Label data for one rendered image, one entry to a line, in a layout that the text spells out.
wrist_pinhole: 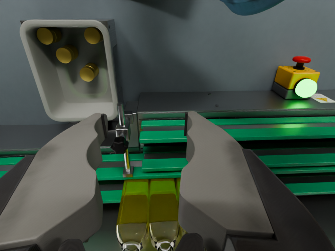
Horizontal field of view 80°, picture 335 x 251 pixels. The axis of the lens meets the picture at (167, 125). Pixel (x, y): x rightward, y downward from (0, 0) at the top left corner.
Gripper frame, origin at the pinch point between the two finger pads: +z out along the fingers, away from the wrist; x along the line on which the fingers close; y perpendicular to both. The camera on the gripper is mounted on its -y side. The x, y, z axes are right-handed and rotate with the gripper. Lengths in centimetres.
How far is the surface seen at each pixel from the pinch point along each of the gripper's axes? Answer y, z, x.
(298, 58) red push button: 5, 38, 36
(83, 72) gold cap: 7.4, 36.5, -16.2
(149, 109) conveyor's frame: 14.6, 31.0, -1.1
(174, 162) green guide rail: 23.8, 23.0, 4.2
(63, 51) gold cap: 2.6, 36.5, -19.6
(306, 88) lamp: 10.5, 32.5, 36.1
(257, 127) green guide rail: 16.7, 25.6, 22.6
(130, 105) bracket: 14.6, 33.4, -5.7
